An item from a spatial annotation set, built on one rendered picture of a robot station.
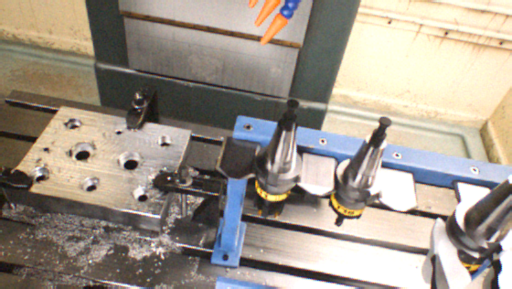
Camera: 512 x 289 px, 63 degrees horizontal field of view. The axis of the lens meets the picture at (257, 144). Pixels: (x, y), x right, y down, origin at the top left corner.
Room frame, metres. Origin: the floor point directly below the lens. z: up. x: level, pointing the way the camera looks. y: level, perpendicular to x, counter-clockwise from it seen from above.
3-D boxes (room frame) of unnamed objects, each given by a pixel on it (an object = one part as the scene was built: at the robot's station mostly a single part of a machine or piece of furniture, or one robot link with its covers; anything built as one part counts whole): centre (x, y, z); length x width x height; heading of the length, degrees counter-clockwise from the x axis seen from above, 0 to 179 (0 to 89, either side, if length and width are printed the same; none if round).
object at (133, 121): (0.68, 0.27, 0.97); 0.13 x 0.03 x 0.15; 179
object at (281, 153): (0.38, -0.03, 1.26); 0.04 x 0.04 x 0.07
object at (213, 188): (0.49, 0.12, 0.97); 0.13 x 0.03 x 0.15; 89
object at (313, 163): (0.38, -0.09, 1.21); 0.07 x 0.05 x 0.01; 179
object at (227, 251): (0.44, 0.02, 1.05); 0.10 x 0.05 x 0.30; 179
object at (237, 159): (0.39, 0.02, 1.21); 0.07 x 0.05 x 0.01; 179
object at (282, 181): (0.38, -0.03, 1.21); 0.06 x 0.06 x 0.03
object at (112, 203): (0.53, 0.29, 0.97); 0.29 x 0.23 x 0.05; 89
